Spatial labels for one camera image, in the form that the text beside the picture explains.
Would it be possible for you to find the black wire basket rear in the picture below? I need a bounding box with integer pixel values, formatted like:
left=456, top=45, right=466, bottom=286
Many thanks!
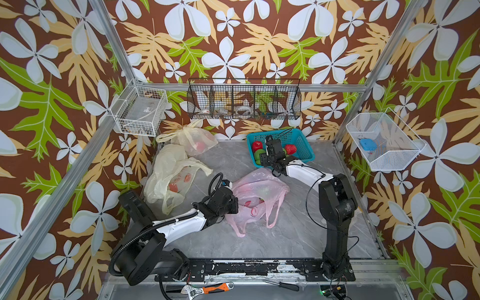
left=186, top=78, right=302, bottom=120

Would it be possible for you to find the orange adjustable wrench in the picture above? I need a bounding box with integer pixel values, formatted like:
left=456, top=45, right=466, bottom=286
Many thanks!
left=181, top=282, right=235, bottom=300

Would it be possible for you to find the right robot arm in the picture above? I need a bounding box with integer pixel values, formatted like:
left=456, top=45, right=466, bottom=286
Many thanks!
left=260, top=134, right=358, bottom=281

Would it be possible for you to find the white wire basket left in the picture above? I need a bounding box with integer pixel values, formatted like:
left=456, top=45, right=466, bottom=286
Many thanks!
left=111, top=80, right=168, bottom=137

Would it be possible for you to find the yellow plastic bag with fruit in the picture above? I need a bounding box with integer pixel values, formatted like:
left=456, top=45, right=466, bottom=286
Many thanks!
left=144, top=144, right=213, bottom=215

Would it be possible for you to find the blue object in basket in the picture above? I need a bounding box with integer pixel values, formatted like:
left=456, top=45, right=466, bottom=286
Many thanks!
left=359, top=138, right=378, bottom=153

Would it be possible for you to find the pale yellow bag at back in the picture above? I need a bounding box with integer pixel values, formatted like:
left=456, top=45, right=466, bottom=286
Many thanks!
left=156, top=119, right=218, bottom=156

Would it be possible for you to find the white wire basket right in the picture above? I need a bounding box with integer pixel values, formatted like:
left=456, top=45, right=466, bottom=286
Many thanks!
left=346, top=109, right=426, bottom=172

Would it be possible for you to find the black handled screwdriver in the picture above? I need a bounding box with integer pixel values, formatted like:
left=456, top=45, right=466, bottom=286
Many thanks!
left=264, top=279, right=300, bottom=292

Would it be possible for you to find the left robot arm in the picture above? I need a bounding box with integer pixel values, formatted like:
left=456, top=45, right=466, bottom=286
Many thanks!
left=108, top=186, right=239, bottom=286

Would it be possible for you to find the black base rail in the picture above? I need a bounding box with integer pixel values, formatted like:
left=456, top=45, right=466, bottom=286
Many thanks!
left=156, top=258, right=356, bottom=282

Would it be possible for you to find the green cabbage toy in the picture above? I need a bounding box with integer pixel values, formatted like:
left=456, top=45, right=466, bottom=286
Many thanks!
left=254, top=149, right=266, bottom=161

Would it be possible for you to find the white wire basket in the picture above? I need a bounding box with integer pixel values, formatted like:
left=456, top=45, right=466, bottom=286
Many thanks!
left=111, top=80, right=168, bottom=137
left=346, top=109, right=426, bottom=172

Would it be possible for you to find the red fruit toy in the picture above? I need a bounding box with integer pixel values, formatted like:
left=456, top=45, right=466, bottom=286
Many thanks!
left=284, top=144, right=297, bottom=156

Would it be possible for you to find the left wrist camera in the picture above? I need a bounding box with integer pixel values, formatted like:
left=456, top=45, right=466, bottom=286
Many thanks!
left=221, top=179, right=233, bottom=190

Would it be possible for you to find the red apple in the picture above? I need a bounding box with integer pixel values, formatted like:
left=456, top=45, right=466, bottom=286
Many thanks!
left=251, top=141, right=263, bottom=153

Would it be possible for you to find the pink plastic bag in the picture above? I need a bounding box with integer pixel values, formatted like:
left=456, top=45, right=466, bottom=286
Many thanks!
left=226, top=168, right=290, bottom=238

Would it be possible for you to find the teal plastic basket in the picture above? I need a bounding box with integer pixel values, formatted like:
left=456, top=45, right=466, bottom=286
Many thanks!
left=246, top=129, right=316, bottom=168

